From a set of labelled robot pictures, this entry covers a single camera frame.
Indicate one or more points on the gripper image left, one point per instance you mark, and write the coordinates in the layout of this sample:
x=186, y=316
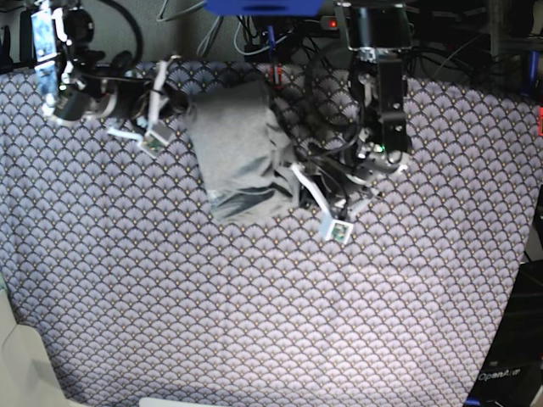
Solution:
x=128, y=98

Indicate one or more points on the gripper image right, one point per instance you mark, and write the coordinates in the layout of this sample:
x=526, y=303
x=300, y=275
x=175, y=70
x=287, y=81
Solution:
x=361, y=164

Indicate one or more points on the light grey T-shirt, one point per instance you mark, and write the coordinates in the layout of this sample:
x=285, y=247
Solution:
x=243, y=153

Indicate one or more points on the red black table clamp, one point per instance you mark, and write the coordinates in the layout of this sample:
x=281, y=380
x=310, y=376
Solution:
x=276, y=75

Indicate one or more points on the black power strip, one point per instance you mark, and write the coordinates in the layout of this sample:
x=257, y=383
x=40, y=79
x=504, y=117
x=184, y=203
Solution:
x=330, y=23

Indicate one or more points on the fan-patterned purple tablecloth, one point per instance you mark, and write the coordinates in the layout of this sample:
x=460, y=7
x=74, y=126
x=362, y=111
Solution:
x=136, y=291

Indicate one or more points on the red clamp at right edge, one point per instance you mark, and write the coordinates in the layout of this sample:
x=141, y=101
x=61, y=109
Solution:
x=540, y=121

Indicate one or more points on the black OpenArm box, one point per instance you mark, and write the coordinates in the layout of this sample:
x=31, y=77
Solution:
x=512, y=371

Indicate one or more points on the white board at corner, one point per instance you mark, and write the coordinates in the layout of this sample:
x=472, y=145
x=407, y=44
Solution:
x=27, y=376

